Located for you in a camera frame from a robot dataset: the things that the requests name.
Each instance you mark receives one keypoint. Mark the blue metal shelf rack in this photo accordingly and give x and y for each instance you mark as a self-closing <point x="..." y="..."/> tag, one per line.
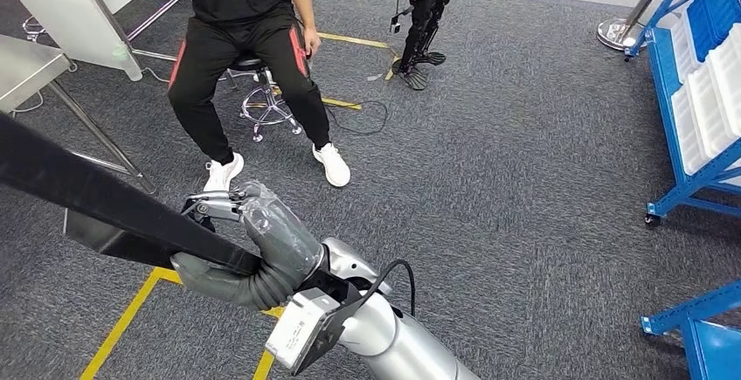
<point x="666" y="105"/>
<point x="712" y="348"/>

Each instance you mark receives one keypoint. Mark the black plastic plate frame part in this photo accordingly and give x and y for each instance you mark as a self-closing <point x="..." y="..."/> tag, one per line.
<point x="87" y="189"/>

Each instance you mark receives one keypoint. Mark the person's left hand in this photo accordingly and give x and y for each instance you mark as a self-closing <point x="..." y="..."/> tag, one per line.
<point x="311" y="42"/>

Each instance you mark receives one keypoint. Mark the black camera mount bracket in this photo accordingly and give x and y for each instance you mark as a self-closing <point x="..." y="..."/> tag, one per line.
<point x="347" y="302"/>

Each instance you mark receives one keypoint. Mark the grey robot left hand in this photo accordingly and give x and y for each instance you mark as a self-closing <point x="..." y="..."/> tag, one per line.
<point x="283" y="238"/>

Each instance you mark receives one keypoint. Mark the white plastic crate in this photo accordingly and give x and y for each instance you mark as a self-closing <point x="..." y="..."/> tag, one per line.
<point x="703" y="117"/>

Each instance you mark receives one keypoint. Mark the chrome stanchion post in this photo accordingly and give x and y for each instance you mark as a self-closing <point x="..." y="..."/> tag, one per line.
<point x="616" y="33"/>

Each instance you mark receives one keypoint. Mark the white panel desk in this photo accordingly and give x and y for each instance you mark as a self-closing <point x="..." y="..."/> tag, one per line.
<point x="58" y="1"/>

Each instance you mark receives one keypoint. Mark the black humanoid robot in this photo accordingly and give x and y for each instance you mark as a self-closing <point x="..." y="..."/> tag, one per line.
<point x="428" y="13"/>

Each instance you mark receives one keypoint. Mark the blue plastic crate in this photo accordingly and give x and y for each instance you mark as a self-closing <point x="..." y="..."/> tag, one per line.
<point x="715" y="13"/>

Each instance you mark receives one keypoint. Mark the chrome stool with black seat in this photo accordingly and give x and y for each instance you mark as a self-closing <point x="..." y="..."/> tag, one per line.
<point x="269" y="105"/>

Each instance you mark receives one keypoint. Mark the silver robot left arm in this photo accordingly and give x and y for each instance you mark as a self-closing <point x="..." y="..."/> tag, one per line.
<point x="393" y="342"/>

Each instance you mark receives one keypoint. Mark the stainless steel workbench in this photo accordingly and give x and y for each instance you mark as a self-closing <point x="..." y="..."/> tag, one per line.
<point x="29" y="65"/>

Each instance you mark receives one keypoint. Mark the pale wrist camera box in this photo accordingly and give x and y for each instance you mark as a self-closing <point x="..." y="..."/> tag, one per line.
<point x="298" y="331"/>

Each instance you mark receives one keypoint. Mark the yellow floor tape square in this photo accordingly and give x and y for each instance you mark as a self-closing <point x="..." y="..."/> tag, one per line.
<point x="353" y="40"/>
<point x="120" y="325"/>

